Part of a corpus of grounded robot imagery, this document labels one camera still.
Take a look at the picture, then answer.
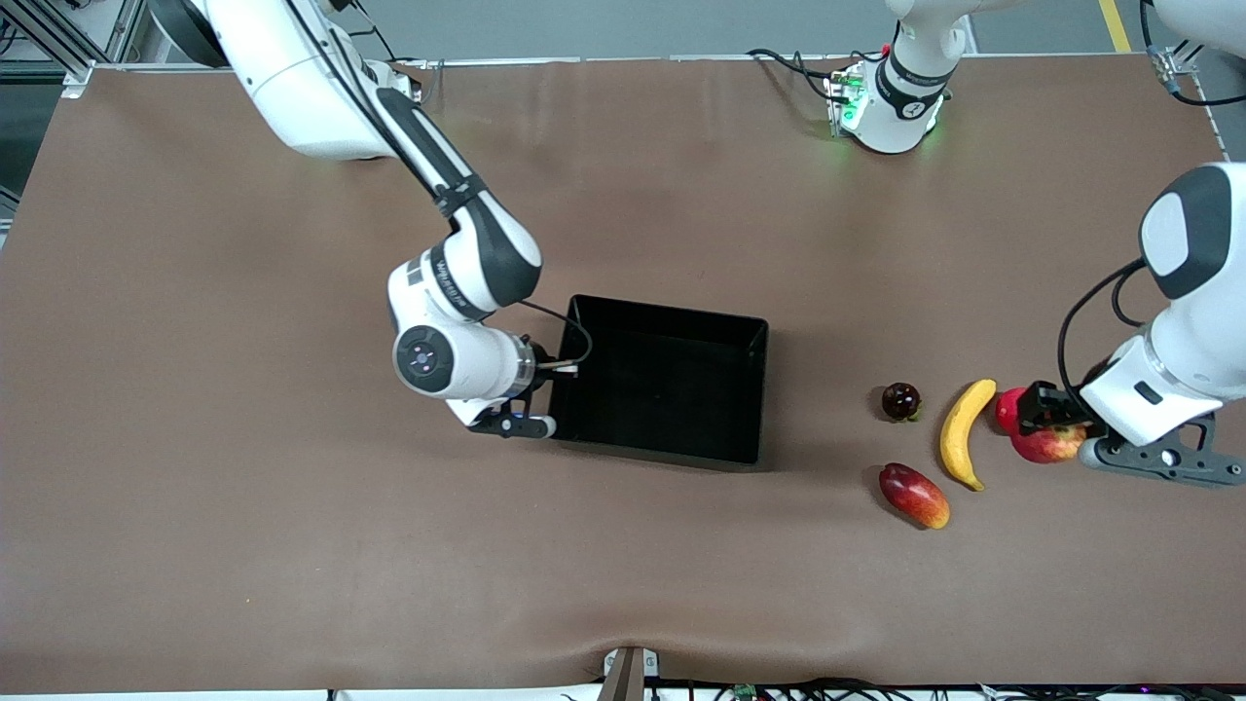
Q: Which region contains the red yellow striped apple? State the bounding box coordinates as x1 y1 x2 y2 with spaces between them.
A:
1010 424 1087 465

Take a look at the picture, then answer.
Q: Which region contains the yellow banana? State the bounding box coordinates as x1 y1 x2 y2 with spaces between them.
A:
939 379 999 493

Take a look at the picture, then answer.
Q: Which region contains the black plastic box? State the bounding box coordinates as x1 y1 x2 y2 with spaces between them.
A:
547 294 770 466

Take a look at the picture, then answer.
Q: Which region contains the red yellow mango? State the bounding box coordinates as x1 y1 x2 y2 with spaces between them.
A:
878 462 951 531

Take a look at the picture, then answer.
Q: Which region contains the brown table mat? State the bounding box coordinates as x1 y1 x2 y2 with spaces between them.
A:
0 54 1246 694

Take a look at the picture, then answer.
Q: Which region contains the metal table clamp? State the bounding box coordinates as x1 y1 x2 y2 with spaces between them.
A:
602 646 660 701

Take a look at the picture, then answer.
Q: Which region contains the yellow floor tape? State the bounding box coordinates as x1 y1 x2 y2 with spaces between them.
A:
1098 0 1135 55

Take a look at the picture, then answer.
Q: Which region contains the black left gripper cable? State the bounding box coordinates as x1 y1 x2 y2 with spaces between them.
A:
1058 258 1150 415

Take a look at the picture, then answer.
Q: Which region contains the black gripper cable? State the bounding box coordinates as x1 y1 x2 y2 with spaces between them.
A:
516 300 593 377
1058 258 1150 415

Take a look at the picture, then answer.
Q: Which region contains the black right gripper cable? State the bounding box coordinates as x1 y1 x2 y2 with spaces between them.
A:
516 300 593 377

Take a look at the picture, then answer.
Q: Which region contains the black right base cable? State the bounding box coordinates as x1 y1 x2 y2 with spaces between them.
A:
350 0 444 74

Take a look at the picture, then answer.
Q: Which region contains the black base cable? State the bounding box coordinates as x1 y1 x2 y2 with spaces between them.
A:
350 0 444 74
748 47 848 103

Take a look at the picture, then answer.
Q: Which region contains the black left base cable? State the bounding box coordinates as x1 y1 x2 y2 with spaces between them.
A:
748 47 848 103

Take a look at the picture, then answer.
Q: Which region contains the aluminium frame with black struts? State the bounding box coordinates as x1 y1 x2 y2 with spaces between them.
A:
0 0 147 98

